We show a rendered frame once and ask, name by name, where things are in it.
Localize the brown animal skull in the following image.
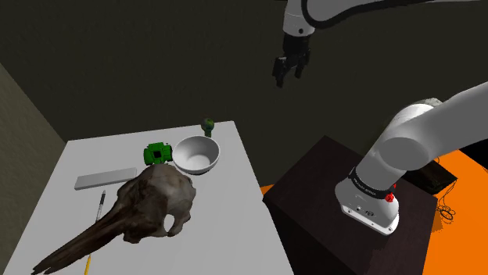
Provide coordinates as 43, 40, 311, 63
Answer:
30, 162, 197, 275

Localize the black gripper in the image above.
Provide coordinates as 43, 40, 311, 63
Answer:
271, 33, 312, 89

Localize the yellow and black pen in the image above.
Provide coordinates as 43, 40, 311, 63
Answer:
83, 190, 107, 275

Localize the grey flat bar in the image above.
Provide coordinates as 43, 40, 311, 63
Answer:
74, 167, 138, 191

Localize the white bowl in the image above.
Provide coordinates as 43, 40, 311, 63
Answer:
172, 135, 221, 176

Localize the black box with cable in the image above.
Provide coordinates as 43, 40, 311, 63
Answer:
402, 158, 459, 225

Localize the green round figure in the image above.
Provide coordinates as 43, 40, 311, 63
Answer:
201, 117, 215, 138

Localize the green toy vehicle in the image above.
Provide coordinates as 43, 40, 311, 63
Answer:
143, 141, 174, 166

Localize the dark robot stand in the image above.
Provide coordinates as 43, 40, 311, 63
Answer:
262, 134, 439, 275

